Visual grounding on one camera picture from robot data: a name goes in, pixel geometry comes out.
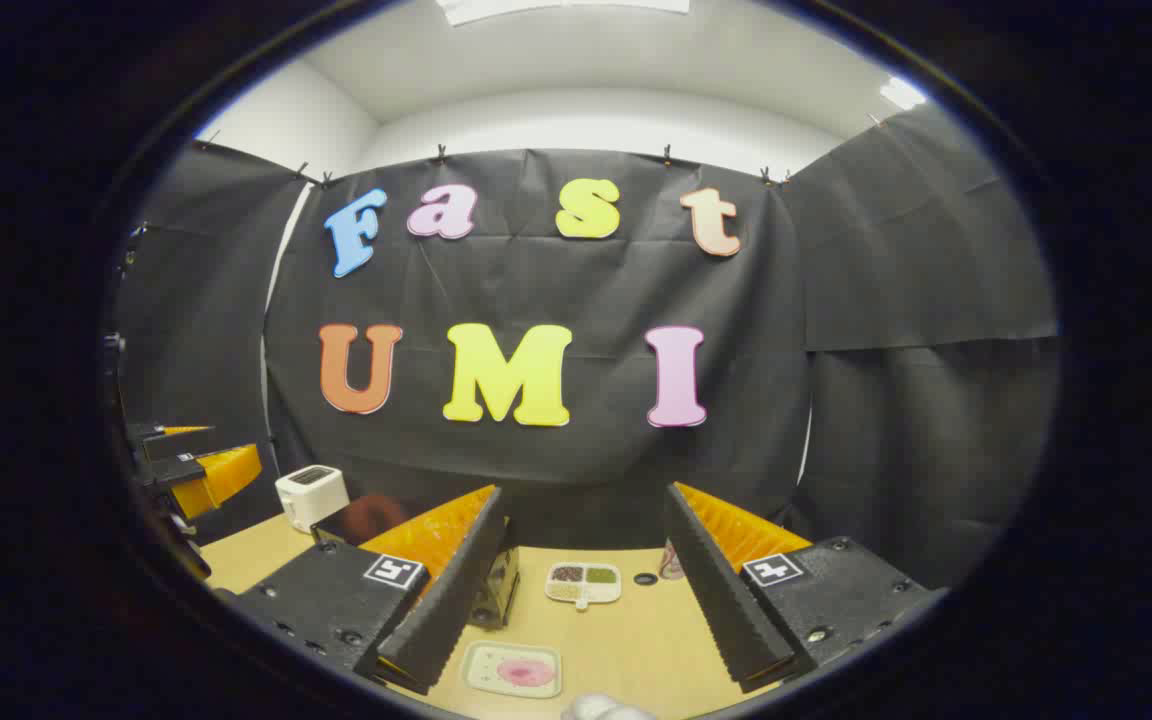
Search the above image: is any black backdrop cloth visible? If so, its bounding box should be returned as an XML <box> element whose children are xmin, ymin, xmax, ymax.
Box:
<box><xmin>111</xmin><ymin>100</ymin><xmax>1059</xmax><ymax>591</ymax></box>

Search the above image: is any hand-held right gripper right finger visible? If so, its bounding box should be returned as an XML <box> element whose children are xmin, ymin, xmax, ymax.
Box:
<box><xmin>662</xmin><ymin>481</ymin><xmax>939</xmax><ymax>695</ymax></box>

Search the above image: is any pink round patty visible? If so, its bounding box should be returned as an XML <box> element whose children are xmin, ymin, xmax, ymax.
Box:
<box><xmin>496</xmin><ymin>657</ymin><xmax>557</xmax><ymax>689</ymax></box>

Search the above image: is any white square plate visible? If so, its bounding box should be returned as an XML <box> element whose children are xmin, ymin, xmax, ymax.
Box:
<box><xmin>461</xmin><ymin>640</ymin><xmax>564</xmax><ymax>699</ymax></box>

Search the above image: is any white toaster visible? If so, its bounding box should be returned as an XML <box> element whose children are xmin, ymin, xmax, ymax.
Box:
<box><xmin>274</xmin><ymin>465</ymin><xmax>350</xmax><ymax>534</ymax></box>

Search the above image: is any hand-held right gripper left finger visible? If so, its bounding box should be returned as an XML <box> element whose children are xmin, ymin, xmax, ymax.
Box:
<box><xmin>231</xmin><ymin>484</ymin><xmax>511</xmax><ymax>697</ymax></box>

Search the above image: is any black electric oven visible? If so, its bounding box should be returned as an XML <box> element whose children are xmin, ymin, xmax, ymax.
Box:
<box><xmin>311</xmin><ymin>493</ymin><xmax>522</xmax><ymax>631</ymax></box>

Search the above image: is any white divided grain dish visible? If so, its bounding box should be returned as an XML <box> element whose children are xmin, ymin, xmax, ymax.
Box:
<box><xmin>546</xmin><ymin>562</ymin><xmax>623</xmax><ymax>611</ymax></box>

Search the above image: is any large ceiling light panel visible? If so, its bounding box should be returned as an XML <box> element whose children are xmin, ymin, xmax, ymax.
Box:
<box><xmin>436</xmin><ymin>0</ymin><xmax>692</xmax><ymax>26</ymax></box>

